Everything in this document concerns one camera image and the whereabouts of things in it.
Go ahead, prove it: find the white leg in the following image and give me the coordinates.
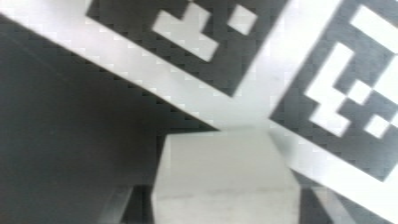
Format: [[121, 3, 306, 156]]
[[151, 129, 300, 224]]

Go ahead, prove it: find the paper sheet with tags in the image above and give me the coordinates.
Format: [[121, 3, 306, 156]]
[[0, 0, 398, 224]]

